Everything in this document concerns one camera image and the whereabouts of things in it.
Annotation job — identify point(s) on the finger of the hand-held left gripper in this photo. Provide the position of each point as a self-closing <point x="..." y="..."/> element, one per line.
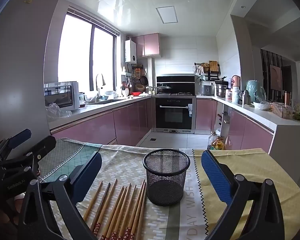
<point x="43" y="143"/>
<point x="20" y="137"/>

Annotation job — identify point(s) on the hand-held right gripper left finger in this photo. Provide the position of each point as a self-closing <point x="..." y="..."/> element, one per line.
<point x="90" y="170"/>

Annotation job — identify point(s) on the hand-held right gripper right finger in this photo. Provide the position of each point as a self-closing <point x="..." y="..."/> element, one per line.
<point x="215" y="175"/>

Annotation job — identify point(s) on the bundle of wooden chopsticks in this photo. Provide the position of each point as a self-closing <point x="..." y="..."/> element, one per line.
<point x="120" y="205"/>

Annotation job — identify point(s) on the black mesh holder cup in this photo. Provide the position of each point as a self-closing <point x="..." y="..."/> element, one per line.
<point x="165" y="185"/>

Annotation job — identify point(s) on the person's left hand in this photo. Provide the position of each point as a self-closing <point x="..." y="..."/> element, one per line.
<point x="2" y="217"/>

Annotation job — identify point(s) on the yellow cooking oil bottle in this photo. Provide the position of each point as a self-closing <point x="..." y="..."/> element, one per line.
<point x="218" y="144"/>

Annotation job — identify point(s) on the clear plastic bottle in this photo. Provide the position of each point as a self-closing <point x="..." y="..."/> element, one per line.
<point x="210" y="141"/>

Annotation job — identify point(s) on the clear plastic bag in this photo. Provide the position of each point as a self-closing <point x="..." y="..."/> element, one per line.
<point x="53" y="110"/>

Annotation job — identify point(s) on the patterned yellow green tablecloth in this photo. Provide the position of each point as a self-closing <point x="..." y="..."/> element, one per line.
<point x="252" y="165"/>

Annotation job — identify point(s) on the pink base cabinets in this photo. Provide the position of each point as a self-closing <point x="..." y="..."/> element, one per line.
<point x="240" y="130"/>
<point x="130" y="122"/>

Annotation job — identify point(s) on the white microwave oven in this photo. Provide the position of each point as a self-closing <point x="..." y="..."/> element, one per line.
<point x="75" y="95"/>

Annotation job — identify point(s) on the grey refrigerator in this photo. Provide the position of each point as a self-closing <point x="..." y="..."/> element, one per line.
<point x="20" y="67"/>

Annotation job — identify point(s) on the black built-in oven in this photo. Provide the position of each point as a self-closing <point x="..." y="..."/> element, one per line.
<point x="173" y="115"/>

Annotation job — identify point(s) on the white kitchen countertop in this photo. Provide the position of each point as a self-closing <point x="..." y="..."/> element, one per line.
<point x="260" y="116"/>

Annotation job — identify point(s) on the steel thermos flask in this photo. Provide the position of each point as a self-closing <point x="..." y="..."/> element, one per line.
<point x="245" y="97"/>

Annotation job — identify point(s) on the bowl in plastic bag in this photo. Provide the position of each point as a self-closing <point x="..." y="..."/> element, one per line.
<point x="262" y="105"/>

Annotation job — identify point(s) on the stainless steel stock pot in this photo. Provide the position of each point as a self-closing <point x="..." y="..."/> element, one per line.
<point x="221" y="90"/>

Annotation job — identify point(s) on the silver rice cooker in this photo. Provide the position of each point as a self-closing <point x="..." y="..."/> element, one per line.
<point x="205" y="88"/>

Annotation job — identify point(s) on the steel sink faucet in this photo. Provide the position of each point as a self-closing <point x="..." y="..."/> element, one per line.
<point x="100" y="76"/>

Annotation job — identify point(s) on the clear plastic food container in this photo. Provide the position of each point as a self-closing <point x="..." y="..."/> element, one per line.
<point x="282" y="111"/>

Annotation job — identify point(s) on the kitchen window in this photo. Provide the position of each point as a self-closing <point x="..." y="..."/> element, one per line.
<point x="75" y="55"/>

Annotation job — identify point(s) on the mint green appliance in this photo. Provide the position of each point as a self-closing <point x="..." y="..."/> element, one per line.
<point x="253" y="87"/>

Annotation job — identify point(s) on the black wok with lid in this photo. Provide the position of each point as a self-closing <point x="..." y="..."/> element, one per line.
<point x="163" y="89"/>

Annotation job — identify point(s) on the black dish rack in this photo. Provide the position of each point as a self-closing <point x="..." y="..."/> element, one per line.
<point x="202" y="72"/>

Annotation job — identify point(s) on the black range hood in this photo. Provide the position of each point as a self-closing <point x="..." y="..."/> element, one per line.
<point x="175" y="79"/>

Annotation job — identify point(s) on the hanging black frying pan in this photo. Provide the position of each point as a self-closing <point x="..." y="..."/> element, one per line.
<point x="144" y="80"/>

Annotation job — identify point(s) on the copper tumbler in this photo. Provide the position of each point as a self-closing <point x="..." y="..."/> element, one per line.
<point x="287" y="98"/>

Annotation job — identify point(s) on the wooden cutting board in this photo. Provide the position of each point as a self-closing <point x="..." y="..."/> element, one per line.
<point x="213" y="66"/>

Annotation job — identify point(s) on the white water heater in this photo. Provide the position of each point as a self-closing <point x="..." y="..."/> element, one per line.
<point x="130" y="51"/>

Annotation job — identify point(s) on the pink upper cabinet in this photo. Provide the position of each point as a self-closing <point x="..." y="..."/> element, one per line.
<point x="151" y="45"/>

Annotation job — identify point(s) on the square ceiling light panel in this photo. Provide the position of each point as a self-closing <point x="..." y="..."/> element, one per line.
<point x="166" y="15"/>

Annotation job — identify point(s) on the framed wall picture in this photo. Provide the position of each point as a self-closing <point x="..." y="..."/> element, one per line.
<point x="275" y="77"/>

